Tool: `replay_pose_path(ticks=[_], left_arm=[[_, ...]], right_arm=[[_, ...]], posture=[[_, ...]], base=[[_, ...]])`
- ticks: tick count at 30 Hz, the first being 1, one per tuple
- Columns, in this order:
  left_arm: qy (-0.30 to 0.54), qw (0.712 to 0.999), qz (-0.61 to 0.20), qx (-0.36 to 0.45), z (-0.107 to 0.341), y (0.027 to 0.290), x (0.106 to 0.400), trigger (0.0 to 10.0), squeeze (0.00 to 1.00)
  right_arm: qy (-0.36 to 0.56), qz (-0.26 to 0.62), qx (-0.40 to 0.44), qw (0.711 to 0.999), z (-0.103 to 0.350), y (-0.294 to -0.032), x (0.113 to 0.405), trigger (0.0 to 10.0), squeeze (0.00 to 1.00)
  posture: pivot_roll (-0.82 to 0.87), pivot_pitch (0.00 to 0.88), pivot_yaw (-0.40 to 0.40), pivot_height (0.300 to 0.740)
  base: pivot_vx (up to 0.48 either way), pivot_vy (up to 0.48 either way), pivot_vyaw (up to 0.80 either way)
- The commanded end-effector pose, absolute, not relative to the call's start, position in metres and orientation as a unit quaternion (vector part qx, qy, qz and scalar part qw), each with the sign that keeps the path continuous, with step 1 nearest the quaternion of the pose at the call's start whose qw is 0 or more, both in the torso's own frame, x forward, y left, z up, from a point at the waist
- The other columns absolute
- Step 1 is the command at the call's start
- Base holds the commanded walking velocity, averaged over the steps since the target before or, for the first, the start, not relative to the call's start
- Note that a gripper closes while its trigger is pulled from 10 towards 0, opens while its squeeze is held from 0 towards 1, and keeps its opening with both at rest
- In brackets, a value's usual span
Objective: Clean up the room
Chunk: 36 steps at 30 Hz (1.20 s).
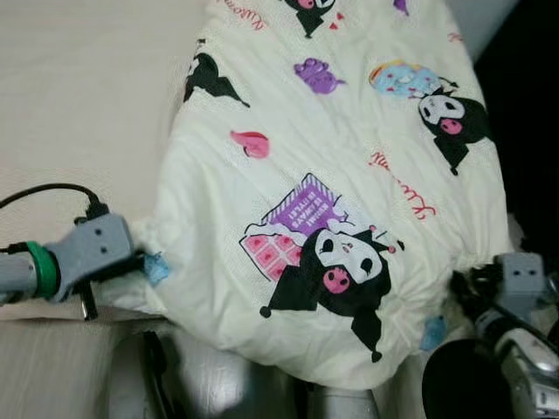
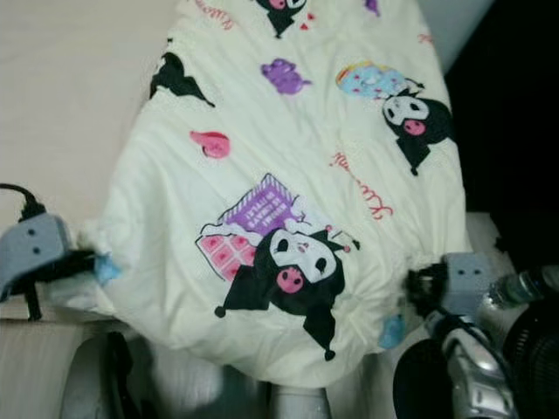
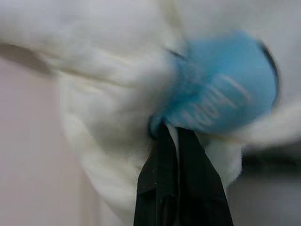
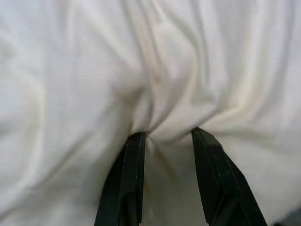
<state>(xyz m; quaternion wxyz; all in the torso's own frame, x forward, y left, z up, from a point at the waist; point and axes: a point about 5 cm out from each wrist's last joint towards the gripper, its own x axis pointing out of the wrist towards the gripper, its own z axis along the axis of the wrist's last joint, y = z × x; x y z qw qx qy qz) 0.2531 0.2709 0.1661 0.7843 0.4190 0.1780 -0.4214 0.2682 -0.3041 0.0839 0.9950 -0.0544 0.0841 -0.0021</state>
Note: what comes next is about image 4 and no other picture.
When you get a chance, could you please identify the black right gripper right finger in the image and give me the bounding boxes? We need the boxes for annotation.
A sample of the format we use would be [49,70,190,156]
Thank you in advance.
[191,127,269,226]

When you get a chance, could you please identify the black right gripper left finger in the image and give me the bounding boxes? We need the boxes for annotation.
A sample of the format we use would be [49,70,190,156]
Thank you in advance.
[94,131,146,226]

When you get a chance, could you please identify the cream cartoon print blanket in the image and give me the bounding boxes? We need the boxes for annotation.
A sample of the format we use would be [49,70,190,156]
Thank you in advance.
[0,0,301,226]

